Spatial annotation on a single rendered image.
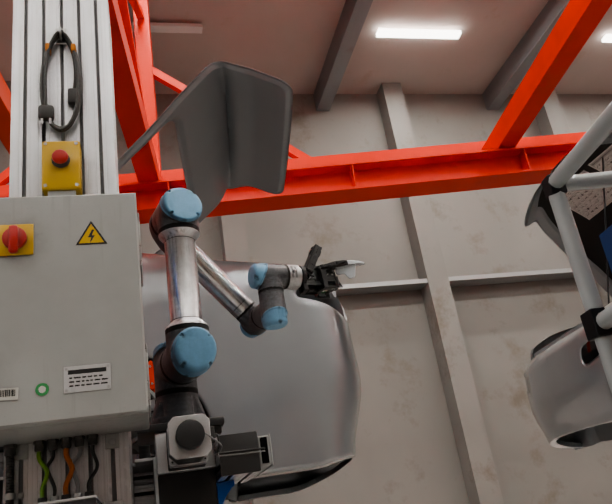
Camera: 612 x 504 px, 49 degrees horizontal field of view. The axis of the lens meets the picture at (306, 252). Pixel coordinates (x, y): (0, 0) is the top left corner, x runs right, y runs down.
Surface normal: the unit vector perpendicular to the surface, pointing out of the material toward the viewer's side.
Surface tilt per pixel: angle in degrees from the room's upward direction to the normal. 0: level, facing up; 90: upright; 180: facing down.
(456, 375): 90
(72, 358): 90
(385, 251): 90
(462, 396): 90
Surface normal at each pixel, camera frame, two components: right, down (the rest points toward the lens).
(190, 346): 0.45, -0.28
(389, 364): 0.20, -0.40
